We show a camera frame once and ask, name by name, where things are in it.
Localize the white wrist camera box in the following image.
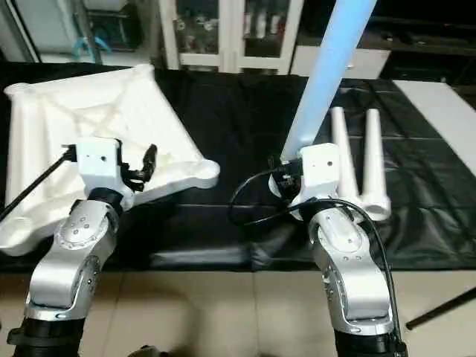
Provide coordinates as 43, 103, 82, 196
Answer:
74, 138, 124, 191
286, 144, 341, 210

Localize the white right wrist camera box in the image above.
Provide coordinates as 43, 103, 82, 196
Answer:
286, 144, 341, 210

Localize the white drawer unit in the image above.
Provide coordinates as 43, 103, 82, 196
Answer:
290, 45, 391, 80

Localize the teal plastic object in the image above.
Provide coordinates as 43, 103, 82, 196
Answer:
74, 36, 110, 62

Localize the white glass door cabinet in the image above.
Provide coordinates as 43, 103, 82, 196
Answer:
156, 0, 306, 75

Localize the black metal bench leg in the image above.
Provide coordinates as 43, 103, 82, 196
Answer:
405, 286, 476, 331

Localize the white plastic table leg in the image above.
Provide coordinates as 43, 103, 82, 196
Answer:
281, 0, 377, 161
329, 106, 365, 200
361, 109, 393, 222

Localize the white plastic table top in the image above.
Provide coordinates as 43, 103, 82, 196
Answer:
0, 65, 222, 257

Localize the black work mat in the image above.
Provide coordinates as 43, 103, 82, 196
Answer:
0, 62, 476, 273

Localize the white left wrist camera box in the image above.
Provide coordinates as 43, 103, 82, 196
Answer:
74, 138, 124, 191

